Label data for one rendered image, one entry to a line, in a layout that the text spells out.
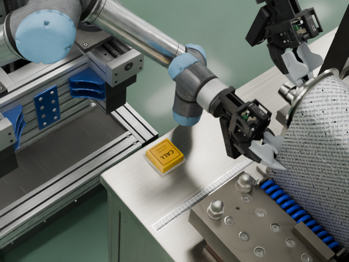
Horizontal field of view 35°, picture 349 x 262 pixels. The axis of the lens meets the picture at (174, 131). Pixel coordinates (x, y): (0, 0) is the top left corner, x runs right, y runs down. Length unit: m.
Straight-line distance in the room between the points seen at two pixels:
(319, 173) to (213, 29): 2.04
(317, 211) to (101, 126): 1.31
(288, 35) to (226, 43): 1.95
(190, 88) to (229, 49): 1.75
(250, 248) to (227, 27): 2.09
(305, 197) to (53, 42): 0.63
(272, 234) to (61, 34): 0.61
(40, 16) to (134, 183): 0.46
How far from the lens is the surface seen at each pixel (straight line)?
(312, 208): 1.22
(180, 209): 1.33
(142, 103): 2.68
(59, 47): 1.20
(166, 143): 1.40
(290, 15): 1.08
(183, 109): 1.34
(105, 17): 1.33
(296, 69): 1.12
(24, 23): 1.19
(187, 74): 1.27
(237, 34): 3.10
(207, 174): 1.39
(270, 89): 1.61
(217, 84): 1.24
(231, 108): 1.21
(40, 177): 2.20
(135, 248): 1.47
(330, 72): 1.11
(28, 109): 1.86
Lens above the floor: 2.06
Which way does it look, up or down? 53 degrees down
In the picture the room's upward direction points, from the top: 9 degrees clockwise
